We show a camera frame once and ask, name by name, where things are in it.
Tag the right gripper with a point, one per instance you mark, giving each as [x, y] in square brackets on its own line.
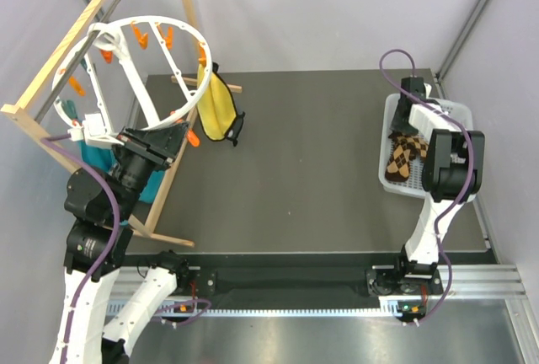
[397, 126]

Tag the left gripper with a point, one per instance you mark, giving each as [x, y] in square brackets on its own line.
[160, 145]

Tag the brown argyle sock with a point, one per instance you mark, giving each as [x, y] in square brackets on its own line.
[405, 150]

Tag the white round clip hanger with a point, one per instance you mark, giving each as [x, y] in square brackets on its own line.
[110, 37]

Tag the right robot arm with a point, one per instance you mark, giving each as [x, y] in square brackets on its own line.
[452, 158]

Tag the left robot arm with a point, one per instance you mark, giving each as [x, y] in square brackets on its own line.
[93, 258]

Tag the yellow cloth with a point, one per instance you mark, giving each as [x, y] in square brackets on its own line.
[219, 116]

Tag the white plastic basket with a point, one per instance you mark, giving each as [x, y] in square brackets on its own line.
[412, 186]

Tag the teal cloth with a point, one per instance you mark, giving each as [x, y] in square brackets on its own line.
[86, 198]

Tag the orange clothespin on yellow cloth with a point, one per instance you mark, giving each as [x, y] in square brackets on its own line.
[202, 55]

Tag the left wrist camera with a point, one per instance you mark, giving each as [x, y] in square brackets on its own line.
[93, 131]

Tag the wooden drying rack frame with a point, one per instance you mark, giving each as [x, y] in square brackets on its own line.
[29, 110]

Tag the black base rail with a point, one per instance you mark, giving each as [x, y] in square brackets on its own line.
[378, 274]

